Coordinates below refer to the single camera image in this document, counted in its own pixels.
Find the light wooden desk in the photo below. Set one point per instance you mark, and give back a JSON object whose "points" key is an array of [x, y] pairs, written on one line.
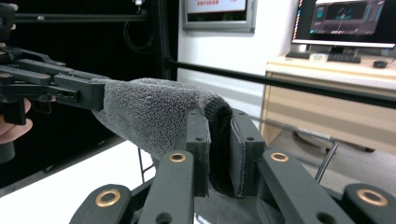
{"points": [[327, 102]]}

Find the black computer mouse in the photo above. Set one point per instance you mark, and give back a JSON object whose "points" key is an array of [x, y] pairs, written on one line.
{"points": [[380, 64]]}

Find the black curtain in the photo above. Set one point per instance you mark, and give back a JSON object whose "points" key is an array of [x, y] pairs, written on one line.
{"points": [[77, 46]]}

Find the white chair base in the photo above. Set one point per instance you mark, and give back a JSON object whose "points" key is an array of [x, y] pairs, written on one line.
{"points": [[311, 134]]}

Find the black keyboard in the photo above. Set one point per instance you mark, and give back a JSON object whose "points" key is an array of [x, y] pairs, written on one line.
{"points": [[344, 58]]}

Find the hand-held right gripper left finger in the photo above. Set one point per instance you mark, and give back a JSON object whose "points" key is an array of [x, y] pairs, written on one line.
{"points": [[199, 155]]}

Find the grey framed board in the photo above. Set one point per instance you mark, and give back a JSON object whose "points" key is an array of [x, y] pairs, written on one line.
{"points": [[218, 18]]}

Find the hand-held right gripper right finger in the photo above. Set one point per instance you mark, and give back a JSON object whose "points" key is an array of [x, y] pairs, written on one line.
{"points": [[246, 155]]}

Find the white table board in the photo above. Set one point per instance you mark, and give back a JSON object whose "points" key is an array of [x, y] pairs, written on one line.
{"points": [[62, 193]]}

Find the computer monitor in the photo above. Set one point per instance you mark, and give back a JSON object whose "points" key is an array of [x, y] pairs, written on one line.
{"points": [[345, 21]]}

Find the white partition panel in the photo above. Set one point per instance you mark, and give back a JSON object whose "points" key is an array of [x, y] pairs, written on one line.
{"points": [[224, 53]]}

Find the dark grey towel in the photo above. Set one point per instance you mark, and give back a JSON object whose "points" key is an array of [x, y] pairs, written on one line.
{"points": [[149, 115]]}

